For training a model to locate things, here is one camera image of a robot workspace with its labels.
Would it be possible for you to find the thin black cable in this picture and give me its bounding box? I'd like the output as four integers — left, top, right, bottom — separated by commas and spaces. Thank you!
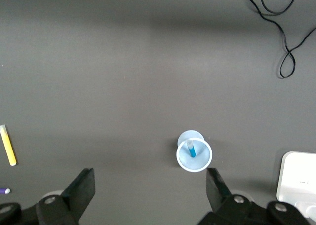
240, 0, 316, 79

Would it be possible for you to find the light blue plastic cup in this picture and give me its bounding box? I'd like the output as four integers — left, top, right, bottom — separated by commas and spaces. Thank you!
176, 130, 213, 173

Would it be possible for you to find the blue marker with clear cap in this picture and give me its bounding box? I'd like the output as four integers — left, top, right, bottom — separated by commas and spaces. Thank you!
187, 140, 197, 158

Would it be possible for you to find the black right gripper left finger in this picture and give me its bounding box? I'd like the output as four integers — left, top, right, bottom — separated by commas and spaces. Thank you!
0, 167, 96, 225

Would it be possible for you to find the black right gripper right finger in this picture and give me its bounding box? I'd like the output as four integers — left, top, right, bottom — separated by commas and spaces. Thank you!
197, 167, 312, 225

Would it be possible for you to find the yellow marker with clear cap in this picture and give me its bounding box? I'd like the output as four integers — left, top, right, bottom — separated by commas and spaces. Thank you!
0, 124, 17, 166

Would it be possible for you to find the white plastic box device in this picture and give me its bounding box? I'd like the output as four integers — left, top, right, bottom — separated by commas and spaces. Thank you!
276, 150, 316, 221

